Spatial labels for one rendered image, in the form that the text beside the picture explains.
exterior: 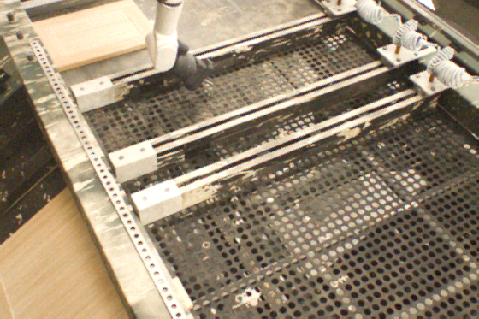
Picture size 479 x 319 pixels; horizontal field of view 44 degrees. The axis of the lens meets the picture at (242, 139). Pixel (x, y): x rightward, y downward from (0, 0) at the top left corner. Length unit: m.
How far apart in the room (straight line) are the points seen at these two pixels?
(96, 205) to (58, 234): 0.41
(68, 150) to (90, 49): 0.54
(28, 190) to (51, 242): 0.26
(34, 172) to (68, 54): 0.44
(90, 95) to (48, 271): 0.58
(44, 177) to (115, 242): 0.70
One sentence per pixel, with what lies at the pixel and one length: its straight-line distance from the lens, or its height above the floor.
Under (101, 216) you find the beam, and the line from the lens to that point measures 1.63.
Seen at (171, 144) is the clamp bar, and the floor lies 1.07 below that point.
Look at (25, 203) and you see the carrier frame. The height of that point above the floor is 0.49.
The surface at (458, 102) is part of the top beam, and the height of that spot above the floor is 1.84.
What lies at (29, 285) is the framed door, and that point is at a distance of 2.06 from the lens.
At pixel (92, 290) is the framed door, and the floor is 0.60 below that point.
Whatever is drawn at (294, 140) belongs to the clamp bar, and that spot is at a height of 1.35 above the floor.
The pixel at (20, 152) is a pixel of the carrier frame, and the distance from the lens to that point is 2.37.
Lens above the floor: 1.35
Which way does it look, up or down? 4 degrees down
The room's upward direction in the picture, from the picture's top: 49 degrees clockwise
